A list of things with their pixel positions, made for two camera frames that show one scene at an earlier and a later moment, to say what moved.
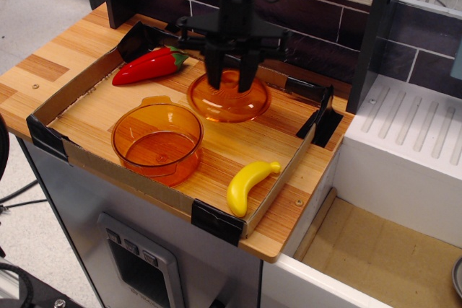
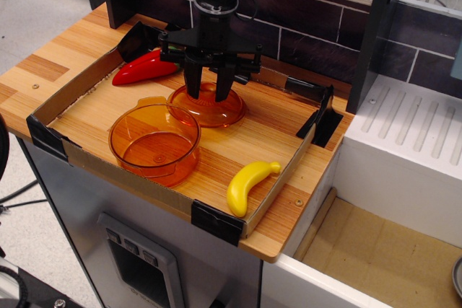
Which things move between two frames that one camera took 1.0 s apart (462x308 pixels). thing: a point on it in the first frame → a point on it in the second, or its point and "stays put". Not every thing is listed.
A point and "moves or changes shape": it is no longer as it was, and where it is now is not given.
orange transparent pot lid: (227, 104) moves or changes shape
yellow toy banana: (242, 182) stays put
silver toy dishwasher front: (137, 254) stays put
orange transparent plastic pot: (159, 140) stays put
